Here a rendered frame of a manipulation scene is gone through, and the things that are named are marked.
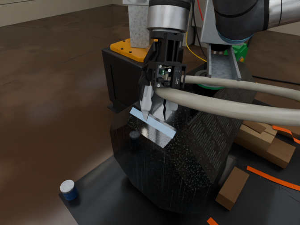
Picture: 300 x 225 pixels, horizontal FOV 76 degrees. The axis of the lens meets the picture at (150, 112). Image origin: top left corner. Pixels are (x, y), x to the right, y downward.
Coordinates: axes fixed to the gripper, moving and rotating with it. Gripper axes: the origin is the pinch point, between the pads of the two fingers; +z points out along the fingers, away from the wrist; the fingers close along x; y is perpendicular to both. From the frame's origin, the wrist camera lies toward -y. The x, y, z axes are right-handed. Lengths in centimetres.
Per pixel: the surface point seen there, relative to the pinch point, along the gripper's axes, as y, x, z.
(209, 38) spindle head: -49, 44, -25
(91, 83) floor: -251, -13, 36
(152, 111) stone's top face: -50, 17, 15
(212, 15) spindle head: -45, 41, -35
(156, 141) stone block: -37.7, 16.1, 27.7
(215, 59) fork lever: -43, 46, -15
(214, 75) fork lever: -27.8, 35.8, -8.3
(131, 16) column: -137, 20, -44
